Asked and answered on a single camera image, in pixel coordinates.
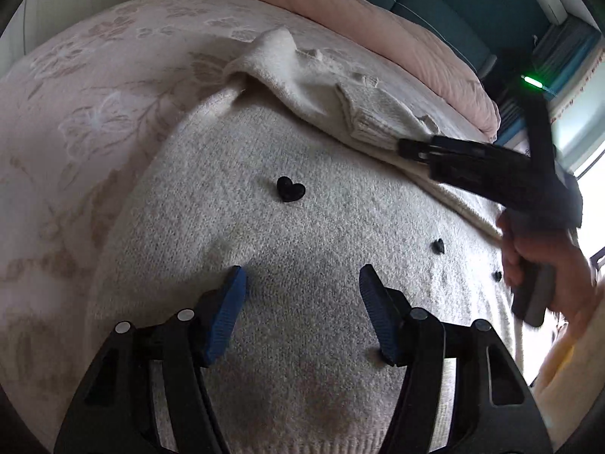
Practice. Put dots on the teal upholstered headboard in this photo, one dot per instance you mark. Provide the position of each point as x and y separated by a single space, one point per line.
449 9

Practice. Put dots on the person's right hand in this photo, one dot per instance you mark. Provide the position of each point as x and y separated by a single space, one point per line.
567 269

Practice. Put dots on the pink butterfly print blanket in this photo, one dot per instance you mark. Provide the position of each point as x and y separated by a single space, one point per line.
94 80

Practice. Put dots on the cream fluffy cloth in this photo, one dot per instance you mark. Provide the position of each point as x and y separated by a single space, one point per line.
567 378

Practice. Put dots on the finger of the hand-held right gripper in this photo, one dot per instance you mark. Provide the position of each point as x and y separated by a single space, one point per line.
416 149

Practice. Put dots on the cream knit sweater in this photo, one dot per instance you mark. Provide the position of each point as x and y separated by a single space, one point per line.
307 246

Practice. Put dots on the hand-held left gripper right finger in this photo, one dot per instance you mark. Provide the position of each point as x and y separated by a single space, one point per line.
377 312

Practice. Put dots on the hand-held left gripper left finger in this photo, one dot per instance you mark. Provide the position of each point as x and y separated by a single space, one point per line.
230 302

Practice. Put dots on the window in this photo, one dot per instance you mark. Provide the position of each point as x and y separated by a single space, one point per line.
588 170

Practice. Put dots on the pink duvet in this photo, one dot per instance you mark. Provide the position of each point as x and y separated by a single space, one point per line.
401 42

